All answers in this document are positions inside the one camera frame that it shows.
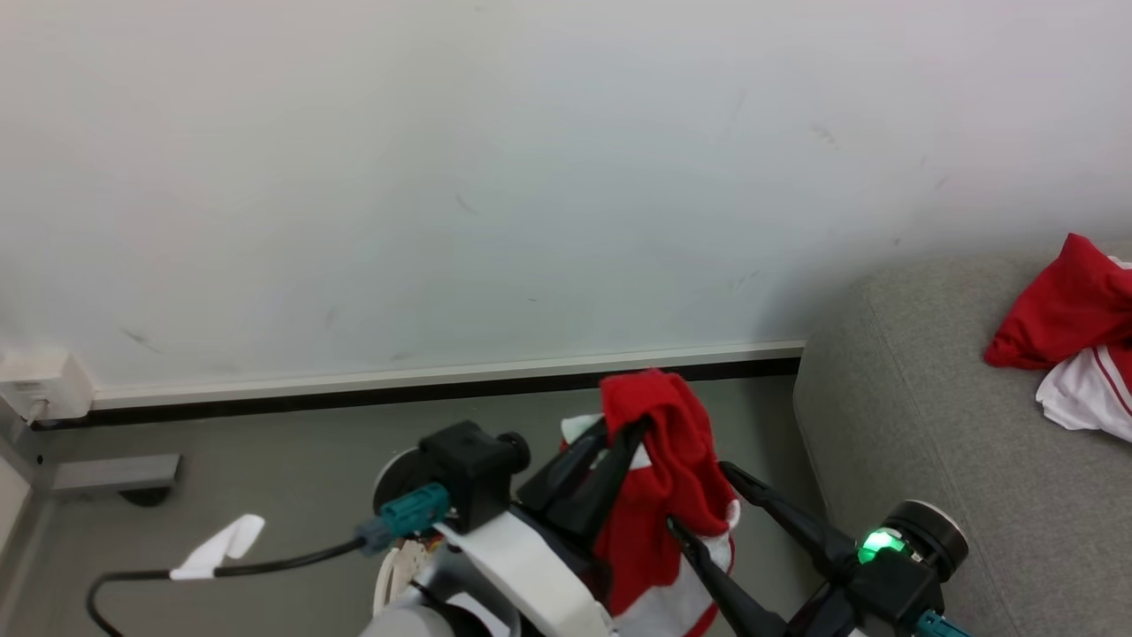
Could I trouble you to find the white cable tag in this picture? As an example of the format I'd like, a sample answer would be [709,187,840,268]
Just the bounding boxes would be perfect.
[169,514,266,581]

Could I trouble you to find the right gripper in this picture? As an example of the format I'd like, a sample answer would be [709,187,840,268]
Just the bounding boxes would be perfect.
[720,461,970,637]

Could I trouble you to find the grey fabric sofa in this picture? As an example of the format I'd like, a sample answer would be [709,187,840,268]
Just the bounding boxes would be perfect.
[792,251,1132,637]

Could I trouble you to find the grey metal frame leg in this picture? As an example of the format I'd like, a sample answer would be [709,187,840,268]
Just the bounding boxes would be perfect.
[0,389,183,498]

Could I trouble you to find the red and white garment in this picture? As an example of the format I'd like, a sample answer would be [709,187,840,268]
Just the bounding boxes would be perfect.
[983,233,1132,444]
[559,368,743,637]

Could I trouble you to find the teal cable connector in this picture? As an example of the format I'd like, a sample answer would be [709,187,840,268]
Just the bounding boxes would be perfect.
[914,610,975,637]
[356,481,453,556]

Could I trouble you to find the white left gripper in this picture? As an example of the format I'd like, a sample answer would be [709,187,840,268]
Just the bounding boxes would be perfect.
[433,419,789,637]

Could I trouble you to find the white perforated laundry basket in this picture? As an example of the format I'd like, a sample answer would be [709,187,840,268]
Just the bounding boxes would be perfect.
[371,537,443,620]

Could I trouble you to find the black cable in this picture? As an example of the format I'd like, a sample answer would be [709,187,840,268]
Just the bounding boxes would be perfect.
[86,535,369,637]

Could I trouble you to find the white wall outlet box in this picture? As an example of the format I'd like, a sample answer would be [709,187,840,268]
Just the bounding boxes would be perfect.
[0,348,96,422]

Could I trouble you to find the teal left cable connector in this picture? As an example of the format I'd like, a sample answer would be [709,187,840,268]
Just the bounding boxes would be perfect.
[356,481,453,556]

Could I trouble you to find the teal right cable connector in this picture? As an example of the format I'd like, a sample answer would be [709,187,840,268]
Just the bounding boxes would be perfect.
[914,610,975,637]

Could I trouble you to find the white and black baseboard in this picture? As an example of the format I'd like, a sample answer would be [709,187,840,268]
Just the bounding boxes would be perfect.
[34,340,807,431]

